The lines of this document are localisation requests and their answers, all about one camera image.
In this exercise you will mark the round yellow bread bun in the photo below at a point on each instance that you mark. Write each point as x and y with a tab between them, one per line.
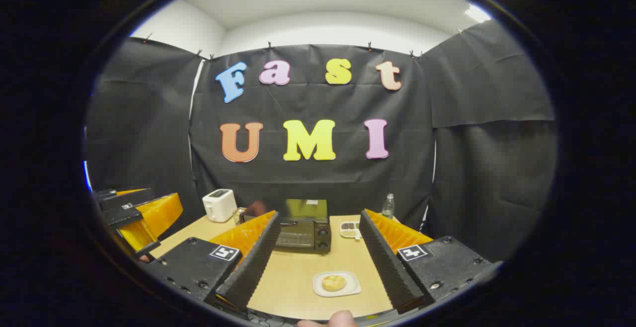
333	283

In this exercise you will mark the white divided dish of beans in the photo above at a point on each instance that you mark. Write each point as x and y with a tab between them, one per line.
349	228

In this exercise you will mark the white square plate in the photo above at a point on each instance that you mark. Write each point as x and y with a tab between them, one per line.
350	289

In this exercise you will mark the black electric oven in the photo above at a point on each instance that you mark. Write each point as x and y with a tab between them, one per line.
303	227

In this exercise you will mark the white toaster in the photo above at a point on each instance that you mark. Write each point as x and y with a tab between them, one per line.
218	205

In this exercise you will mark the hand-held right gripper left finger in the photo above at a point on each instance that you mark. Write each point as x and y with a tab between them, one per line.
258	262

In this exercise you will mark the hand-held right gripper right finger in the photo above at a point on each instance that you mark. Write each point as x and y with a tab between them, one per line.
385	267

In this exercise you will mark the clear plastic water bottle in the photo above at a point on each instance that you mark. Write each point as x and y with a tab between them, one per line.
388	207

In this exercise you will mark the small ceiling light panel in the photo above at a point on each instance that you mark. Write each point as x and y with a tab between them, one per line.
477	14

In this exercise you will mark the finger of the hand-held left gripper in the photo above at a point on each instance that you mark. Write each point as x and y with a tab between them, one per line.
124	199
145	248

